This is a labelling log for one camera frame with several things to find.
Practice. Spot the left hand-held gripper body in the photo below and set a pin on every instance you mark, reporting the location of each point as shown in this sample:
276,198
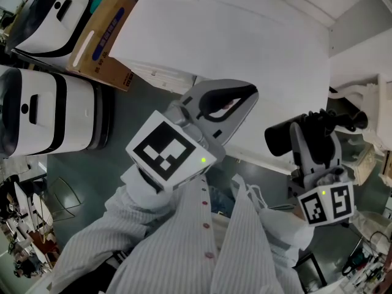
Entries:
162,152

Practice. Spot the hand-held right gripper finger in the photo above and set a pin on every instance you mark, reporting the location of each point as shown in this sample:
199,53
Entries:
308,158
325,152

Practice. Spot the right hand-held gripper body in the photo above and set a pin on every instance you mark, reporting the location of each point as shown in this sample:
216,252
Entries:
340,199

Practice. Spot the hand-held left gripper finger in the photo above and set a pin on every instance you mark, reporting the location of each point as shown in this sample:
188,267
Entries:
218,120
223,92

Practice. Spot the person's right forearm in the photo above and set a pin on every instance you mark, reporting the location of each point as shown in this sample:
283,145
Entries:
281,228

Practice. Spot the person's left forearm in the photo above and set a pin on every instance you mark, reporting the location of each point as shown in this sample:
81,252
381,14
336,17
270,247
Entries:
144,191

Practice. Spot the white drawer front with knob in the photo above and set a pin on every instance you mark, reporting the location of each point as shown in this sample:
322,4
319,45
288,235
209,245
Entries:
171,86
162,70

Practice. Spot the white desk with drawers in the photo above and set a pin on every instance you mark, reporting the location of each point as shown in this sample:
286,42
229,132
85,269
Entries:
214,35

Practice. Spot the person's right hand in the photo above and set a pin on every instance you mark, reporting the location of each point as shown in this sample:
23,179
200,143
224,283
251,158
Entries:
332,176

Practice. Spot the person's left hand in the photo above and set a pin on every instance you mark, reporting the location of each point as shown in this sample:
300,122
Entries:
186,118

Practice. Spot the ornate white stool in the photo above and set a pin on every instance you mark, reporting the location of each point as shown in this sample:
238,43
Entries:
364,167

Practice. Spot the person's blue jeans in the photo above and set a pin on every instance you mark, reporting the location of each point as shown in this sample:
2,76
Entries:
220,201

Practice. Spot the striped white shirt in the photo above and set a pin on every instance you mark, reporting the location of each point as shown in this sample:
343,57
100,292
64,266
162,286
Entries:
177,250

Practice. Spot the green chair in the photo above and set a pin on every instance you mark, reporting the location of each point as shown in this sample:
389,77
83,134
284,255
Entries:
64,196

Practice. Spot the white and black robot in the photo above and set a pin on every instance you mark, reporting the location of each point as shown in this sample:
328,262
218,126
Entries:
46,17
46,112

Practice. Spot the brown cardboard box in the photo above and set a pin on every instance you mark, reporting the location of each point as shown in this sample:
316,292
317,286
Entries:
101,41

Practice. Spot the teal round object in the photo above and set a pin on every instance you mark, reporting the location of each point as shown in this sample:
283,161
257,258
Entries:
98,0

